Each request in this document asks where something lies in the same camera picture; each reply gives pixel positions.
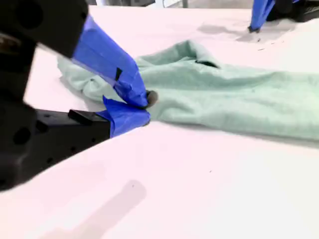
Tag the grey metal post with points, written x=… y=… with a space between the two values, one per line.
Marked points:
x=185 y=3

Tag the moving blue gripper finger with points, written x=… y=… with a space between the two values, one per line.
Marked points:
x=107 y=59
x=256 y=15

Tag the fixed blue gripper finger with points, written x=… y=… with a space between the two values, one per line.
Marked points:
x=119 y=119
x=268 y=7

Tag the pale green t-shirt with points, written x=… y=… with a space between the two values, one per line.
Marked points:
x=224 y=99

